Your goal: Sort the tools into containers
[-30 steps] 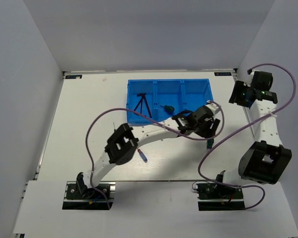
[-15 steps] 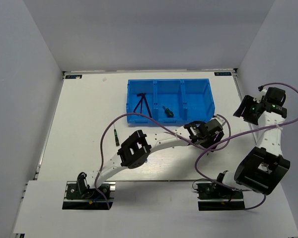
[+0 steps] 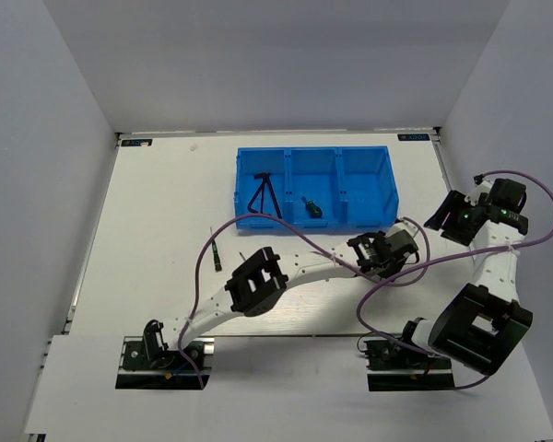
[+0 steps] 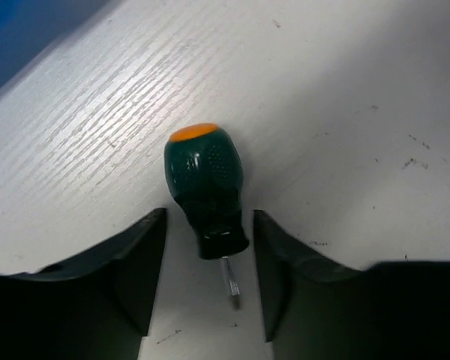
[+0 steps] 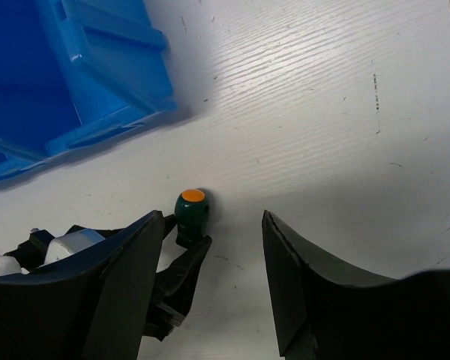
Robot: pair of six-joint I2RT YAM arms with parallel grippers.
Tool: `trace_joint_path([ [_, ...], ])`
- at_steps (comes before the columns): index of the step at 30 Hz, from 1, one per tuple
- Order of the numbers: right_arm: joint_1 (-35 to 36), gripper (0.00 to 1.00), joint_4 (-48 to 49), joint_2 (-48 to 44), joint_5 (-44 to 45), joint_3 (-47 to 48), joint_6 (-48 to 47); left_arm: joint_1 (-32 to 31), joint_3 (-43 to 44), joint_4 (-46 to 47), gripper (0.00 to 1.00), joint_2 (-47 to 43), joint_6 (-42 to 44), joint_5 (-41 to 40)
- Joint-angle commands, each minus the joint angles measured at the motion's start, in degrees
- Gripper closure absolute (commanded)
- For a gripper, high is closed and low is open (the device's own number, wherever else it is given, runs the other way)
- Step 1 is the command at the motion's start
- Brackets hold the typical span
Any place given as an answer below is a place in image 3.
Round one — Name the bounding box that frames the green stubby screwdriver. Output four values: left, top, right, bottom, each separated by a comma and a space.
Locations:
301, 196, 323, 219

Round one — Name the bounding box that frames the medium brown hex key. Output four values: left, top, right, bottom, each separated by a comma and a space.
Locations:
247, 180, 271, 214

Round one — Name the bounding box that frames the small brown hex key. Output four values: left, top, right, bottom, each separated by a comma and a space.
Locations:
247, 174, 266, 214

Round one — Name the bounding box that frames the large brown hex key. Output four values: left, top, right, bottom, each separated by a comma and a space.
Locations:
258, 172, 283, 219

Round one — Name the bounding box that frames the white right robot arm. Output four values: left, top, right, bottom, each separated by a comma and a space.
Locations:
397, 178, 533, 377

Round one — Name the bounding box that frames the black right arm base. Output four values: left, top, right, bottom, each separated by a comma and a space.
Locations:
357, 335, 455, 392

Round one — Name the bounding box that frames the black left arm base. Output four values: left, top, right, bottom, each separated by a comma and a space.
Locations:
115, 337, 215, 390

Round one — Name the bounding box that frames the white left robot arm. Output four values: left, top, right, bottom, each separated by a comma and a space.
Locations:
142, 227, 418, 367

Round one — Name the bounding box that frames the right corner label sticker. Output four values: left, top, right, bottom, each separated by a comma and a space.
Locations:
397, 134, 430, 142

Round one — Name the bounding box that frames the corner label sticker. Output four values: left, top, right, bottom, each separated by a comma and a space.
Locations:
397, 134, 430, 142
121, 139, 153, 146

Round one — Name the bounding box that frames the blue three-compartment plastic bin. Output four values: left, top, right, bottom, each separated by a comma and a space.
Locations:
233, 145, 399, 232

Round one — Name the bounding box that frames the black green precision screwdriver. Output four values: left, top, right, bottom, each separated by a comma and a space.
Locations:
211, 239, 222, 272

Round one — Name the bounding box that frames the left corner label sticker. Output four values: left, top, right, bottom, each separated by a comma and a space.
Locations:
121, 139, 153, 146

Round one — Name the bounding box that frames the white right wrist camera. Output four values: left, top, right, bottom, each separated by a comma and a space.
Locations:
465, 174, 493, 207

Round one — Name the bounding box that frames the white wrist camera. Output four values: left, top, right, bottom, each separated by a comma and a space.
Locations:
387, 219, 419, 238
465, 174, 493, 207

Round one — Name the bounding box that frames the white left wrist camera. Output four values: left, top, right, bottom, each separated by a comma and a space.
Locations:
387, 219, 419, 238

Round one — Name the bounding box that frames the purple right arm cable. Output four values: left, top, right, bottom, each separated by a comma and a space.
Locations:
357, 169, 553, 391

